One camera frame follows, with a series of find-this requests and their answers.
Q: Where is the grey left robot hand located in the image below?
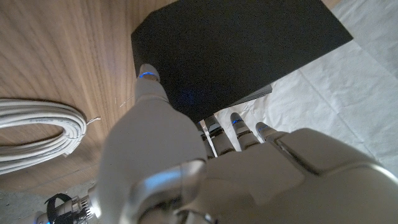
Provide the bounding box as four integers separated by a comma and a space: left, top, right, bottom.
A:
96, 63, 398, 224

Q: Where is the black foam board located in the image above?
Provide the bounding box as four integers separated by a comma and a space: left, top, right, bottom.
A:
130, 0, 354, 124

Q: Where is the white cloth backdrop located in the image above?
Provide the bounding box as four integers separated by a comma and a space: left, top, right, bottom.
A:
203, 0, 398, 178

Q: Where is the coiled white charging cable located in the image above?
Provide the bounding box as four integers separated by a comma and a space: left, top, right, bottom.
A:
0, 98, 102, 175

